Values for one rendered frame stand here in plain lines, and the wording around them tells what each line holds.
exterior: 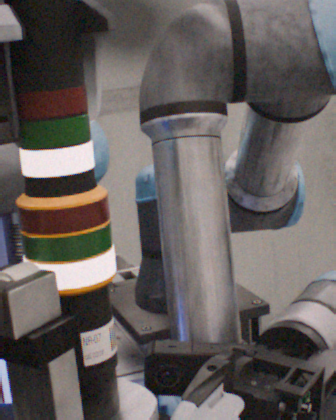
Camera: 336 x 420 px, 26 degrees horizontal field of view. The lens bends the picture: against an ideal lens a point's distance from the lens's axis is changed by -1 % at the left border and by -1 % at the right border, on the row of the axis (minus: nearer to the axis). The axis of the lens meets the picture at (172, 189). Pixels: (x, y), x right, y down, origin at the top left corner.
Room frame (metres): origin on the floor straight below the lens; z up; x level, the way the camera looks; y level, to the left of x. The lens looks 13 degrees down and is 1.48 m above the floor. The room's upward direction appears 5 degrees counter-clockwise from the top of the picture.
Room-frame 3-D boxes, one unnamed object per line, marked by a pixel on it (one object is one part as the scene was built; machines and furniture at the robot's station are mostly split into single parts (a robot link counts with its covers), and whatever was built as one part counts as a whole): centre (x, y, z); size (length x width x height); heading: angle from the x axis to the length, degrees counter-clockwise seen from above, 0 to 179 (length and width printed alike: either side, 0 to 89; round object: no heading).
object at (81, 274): (0.33, 0.05, 1.37); 0.04 x 0.04 x 0.01
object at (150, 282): (1.15, 0.00, 1.09); 0.15 x 0.15 x 0.10
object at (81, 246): (0.33, 0.05, 1.39); 0.04 x 0.04 x 0.01
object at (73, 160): (0.33, 0.05, 1.43); 0.03 x 0.03 x 0.01
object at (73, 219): (0.33, 0.05, 1.40); 0.04 x 0.04 x 0.01
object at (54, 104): (0.33, 0.05, 1.45); 0.03 x 0.03 x 0.01
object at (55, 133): (0.33, 0.05, 1.44); 0.03 x 0.03 x 0.01
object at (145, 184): (1.15, -0.01, 1.20); 0.13 x 0.12 x 0.14; 92
